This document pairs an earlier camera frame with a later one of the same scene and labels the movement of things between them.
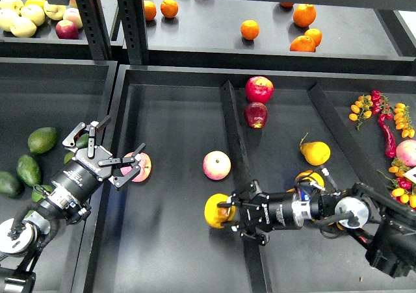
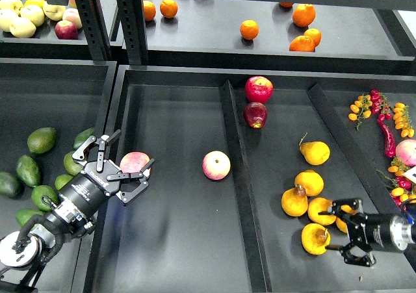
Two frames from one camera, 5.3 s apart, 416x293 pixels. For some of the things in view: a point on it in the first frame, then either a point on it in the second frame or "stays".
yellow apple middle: (35, 12) stays
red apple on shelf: (66, 29) stays
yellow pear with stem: (214, 215) to (314, 238)
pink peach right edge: (406, 152) stays
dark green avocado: (28, 170) stays
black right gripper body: (266, 213) to (369, 231)
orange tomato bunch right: (403, 120) stays
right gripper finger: (242, 195) to (353, 205)
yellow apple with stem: (54, 12) stays
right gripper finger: (249, 230) to (368, 259)
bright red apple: (259, 89) stays
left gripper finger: (119, 180) to (142, 176)
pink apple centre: (216, 165) stays
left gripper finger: (69, 141) to (78, 156)
